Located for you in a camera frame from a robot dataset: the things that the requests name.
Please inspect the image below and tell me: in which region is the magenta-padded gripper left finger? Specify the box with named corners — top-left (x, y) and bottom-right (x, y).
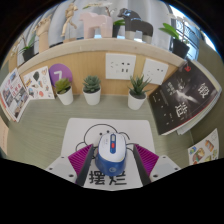
top-left (44, 143), bottom-right (95, 187)

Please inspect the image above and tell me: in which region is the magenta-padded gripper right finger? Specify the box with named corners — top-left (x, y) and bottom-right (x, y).
top-left (133, 143), bottom-right (183, 187)

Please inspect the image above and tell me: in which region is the white and blue computer mouse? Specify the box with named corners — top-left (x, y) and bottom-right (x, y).
top-left (94, 132), bottom-right (128, 177)

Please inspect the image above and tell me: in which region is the white cartoon-print mouse pad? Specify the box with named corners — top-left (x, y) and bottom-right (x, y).
top-left (60, 117), bottom-right (157, 192)

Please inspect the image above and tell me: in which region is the colourful sticker sheet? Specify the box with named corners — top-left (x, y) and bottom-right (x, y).
top-left (187, 128), bottom-right (220, 166)

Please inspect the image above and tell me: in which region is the peach paper booklet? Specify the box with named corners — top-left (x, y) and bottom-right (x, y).
top-left (0, 116), bottom-right (9, 156)

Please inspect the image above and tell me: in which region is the black-cover book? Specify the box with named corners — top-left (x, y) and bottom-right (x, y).
top-left (148, 59), bottom-right (223, 136)

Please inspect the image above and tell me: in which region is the round-leaf succulent in white pot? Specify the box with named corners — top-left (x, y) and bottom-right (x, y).
top-left (54, 77), bottom-right (75, 106)

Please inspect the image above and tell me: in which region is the spiky succulent in white pot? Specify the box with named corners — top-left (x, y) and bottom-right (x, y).
top-left (127, 73), bottom-right (152, 111)

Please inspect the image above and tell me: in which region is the rosette succulent in white pot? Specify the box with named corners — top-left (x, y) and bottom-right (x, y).
top-left (82, 75), bottom-right (102, 106)

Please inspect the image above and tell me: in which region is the red-spined photo-cover book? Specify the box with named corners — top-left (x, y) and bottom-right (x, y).
top-left (0, 67), bottom-right (31, 123)

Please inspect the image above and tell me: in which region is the purple round number sticker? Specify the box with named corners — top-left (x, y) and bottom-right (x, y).
top-left (48, 63), bottom-right (74, 88)

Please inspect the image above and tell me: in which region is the light wooden desk ledge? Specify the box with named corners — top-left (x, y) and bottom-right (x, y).
top-left (8, 37), bottom-right (188, 98)

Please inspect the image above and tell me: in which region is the wooden artist mannequin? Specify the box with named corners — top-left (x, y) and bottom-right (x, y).
top-left (59, 3), bottom-right (79, 43)

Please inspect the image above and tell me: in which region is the pink wooden horse figure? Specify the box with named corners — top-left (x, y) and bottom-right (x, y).
top-left (78, 12), bottom-right (114, 40)

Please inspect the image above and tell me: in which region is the grey pleated curtain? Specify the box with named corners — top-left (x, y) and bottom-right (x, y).
top-left (49, 0), bottom-right (188, 41)

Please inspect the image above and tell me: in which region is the white wall socket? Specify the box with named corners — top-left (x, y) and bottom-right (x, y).
top-left (142, 57), bottom-right (170, 86)
top-left (105, 52), bottom-right (137, 81)

